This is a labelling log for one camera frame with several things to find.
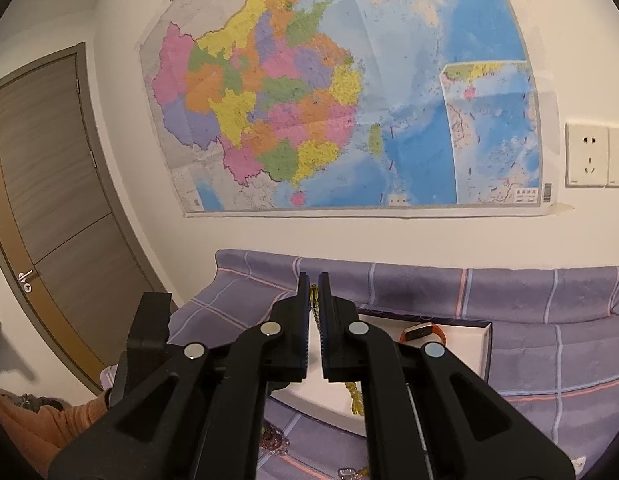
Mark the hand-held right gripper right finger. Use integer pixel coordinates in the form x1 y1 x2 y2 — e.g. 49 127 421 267
318 272 575 480

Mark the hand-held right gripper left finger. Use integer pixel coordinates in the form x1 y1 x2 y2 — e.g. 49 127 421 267
48 272 310 480

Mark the yellow bead necklace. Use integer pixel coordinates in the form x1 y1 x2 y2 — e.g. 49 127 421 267
309 284 365 417

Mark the orange smart band watch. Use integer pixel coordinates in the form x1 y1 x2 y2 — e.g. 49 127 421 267
399 324 446 347

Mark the purple bead necklace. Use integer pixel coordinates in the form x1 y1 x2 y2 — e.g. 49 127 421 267
259 422 290 453

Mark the navy cardboard box lid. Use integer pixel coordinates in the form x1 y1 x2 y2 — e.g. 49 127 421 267
269 305 493 436

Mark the person's left forearm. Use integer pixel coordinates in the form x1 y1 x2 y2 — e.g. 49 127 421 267
0 389 110 480

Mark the grey wooden door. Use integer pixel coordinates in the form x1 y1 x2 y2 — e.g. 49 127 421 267
0 42 177 396

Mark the purple plaid blanket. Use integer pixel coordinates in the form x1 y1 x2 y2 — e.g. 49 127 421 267
102 249 619 480

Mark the colourful wall map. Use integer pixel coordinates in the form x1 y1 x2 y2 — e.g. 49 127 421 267
139 0 560 220

